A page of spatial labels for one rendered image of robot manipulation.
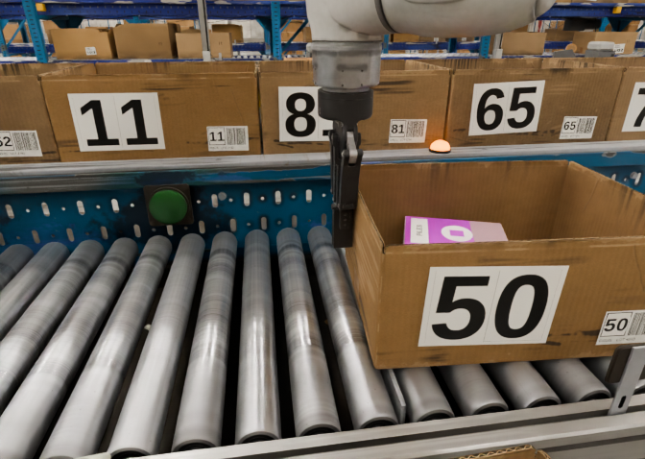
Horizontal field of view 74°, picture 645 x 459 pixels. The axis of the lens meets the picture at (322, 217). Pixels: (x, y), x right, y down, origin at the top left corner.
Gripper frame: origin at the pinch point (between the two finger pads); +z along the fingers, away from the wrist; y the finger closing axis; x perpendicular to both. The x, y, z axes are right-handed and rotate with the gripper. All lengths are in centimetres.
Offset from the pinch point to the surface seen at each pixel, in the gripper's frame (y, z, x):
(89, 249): -18.7, 10.8, -44.9
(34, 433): 21.9, 12.0, -37.3
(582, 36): -482, -17, 400
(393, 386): 21.6, 11.2, 2.3
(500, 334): 20.8, 5.7, 15.4
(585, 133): -29, -6, 61
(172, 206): -21.1, 4.0, -29.3
